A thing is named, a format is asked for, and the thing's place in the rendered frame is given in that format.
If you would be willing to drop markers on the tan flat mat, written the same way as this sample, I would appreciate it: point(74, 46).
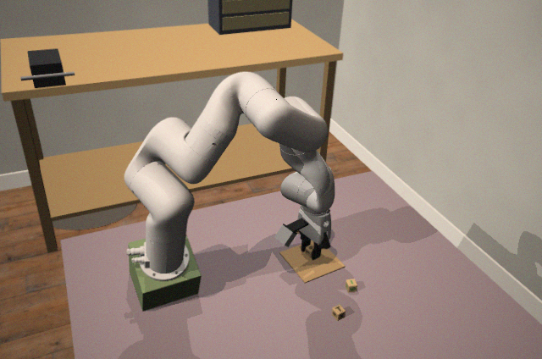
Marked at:
point(308, 269)

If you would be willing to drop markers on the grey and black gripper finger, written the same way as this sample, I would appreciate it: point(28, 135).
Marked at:
point(305, 241)
point(316, 251)

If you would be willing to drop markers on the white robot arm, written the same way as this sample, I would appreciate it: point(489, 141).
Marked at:
point(192, 155)

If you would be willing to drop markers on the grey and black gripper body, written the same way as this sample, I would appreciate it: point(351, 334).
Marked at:
point(317, 225)

